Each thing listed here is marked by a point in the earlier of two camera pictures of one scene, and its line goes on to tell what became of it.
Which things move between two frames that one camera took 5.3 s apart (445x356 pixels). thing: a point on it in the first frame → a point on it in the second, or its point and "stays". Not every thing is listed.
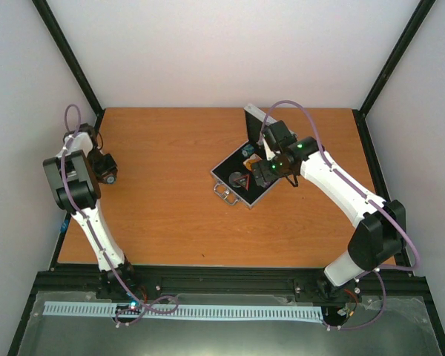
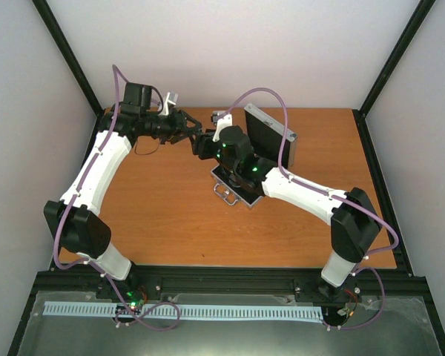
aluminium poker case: [234, 181] stays
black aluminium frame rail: [85, 282] stays
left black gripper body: [101, 167] → [164, 129]
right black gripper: [268, 173] → [202, 143]
